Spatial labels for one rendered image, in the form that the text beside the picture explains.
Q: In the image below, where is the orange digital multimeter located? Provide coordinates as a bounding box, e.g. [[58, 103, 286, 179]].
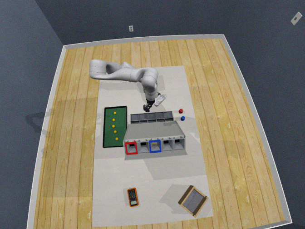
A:
[[127, 188, 139, 207]]

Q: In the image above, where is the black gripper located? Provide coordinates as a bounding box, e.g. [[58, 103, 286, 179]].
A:
[[143, 99, 155, 112]]

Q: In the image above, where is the wooden crate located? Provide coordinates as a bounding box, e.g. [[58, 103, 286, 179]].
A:
[[178, 185, 209, 218]]

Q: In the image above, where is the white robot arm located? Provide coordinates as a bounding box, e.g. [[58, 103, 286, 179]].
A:
[[89, 59, 166, 107]]

